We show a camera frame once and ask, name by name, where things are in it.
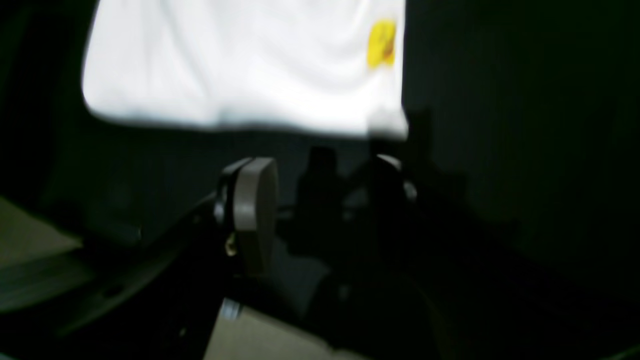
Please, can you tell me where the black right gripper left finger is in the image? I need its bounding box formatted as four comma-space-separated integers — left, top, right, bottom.
1, 157, 278, 360

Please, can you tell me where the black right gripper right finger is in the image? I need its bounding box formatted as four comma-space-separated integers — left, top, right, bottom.
350, 153, 639, 360

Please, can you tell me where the white printed t-shirt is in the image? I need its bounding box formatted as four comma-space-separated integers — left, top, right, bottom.
81, 0, 409, 141

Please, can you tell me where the black table cloth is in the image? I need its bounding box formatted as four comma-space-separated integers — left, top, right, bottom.
0, 0, 640, 360

